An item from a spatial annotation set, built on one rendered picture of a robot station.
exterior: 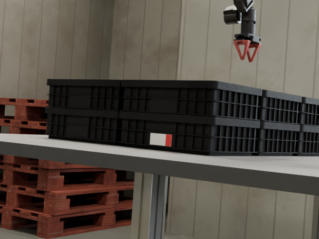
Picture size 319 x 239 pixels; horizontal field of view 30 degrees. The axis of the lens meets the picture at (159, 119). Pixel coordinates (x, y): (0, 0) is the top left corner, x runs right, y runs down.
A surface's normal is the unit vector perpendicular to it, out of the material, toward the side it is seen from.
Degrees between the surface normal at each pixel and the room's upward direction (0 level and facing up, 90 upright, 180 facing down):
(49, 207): 90
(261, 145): 90
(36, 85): 90
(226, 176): 90
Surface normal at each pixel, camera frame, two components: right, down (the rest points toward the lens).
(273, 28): -0.56, -0.04
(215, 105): 0.77, 0.05
